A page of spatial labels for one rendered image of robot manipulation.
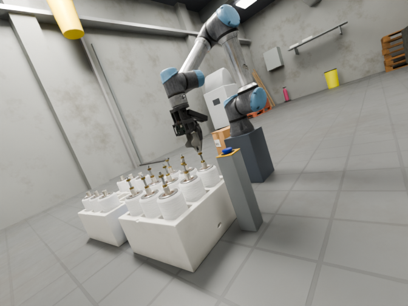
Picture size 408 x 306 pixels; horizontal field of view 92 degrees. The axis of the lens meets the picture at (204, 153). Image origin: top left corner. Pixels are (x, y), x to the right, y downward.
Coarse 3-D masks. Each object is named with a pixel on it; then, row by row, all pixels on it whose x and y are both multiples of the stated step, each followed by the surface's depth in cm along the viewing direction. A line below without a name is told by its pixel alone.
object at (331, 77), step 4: (336, 68) 637; (324, 72) 653; (328, 72) 640; (332, 72) 635; (336, 72) 637; (328, 76) 645; (332, 76) 639; (336, 76) 638; (328, 80) 650; (332, 80) 642; (336, 80) 640; (328, 84) 656; (332, 84) 647; (336, 84) 643; (328, 88) 664
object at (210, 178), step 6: (216, 168) 88; (198, 174) 86; (204, 174) 84; (210, 174) 84; (216, 174) 86; (204, 180) 85; (210, 180) 85; (216, 180) 86; (204, 186) 86; (210, 186) 85
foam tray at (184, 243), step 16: (208, 192) 79; (224, 192) 84; (192, 208) 69; (208, 208) 75; (224, 208) 82; (128, 224) 82; (144, 224) 73; (160, 224) 66; (176, 224) 62; (192, 224) 67; (208, 224) 73; (224, 224) 80; (128, 240) 88; (144, 240) 78; (160, 240) 70; (176, 240) 64; (192, 240) 66; (208, 240) 72; (160, 256) 75; (176, 256) 68; (192, 256) 65
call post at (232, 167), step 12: (228, 156) 69; (240, 156) 73; (228, 168) 71; (240, 168) 72; (228, 180) 73; (240, 180) 70; (228, 192) 75; (240, 192) 72; (252, 192) 75; (240, 204) 74; (252, 204) 74; (240, 216) 76; (252, 216) 73; (240, 228) 78; (252, 228) 74
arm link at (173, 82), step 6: (162, 72) 78; (168, 72) 77; (174, 72) 78; (180, 72) 82; (162, 78) 79; (168, 78) 77; (174, 78) 78; (180, 78) 79; (168, 84) 78; (174, 84) 78; (180, 84) 80; (168, 90) 79; (174, 90) 78; (180, 90) 79; (168, 96) 80
